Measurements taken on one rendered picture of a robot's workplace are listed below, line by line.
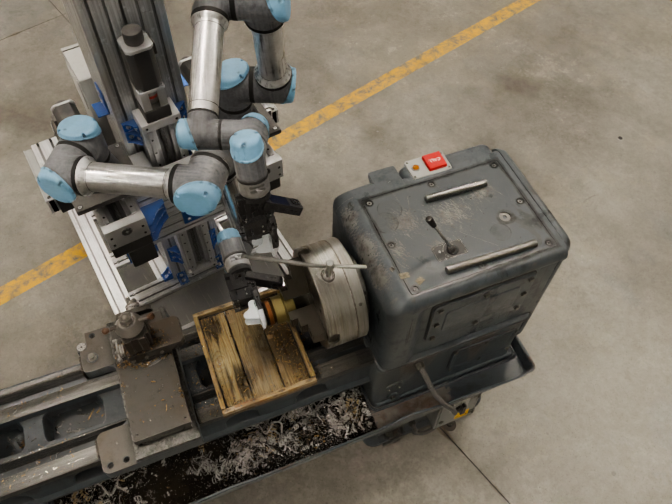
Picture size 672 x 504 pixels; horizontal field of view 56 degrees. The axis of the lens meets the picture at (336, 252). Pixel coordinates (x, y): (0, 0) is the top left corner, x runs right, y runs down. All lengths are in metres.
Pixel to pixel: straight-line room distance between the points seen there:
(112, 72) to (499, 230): 1.26
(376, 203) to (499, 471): 1.46
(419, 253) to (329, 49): 2.78
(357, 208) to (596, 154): 2.39
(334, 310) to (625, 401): 1.80
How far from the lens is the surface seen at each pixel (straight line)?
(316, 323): 1.83
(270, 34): 1.85
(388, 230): 1.84
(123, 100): 2.21
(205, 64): 1.66
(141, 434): 1.92
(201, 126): 1.58
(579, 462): 3.04
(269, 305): 1.86
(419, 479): 2.85
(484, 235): 1.87
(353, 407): 2.32
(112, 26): 2.05
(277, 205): 1.57
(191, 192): 1.73
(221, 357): 2.06
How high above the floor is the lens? 2.73
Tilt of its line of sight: 56 degrees down
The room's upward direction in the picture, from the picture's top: 2 degrees clockwise
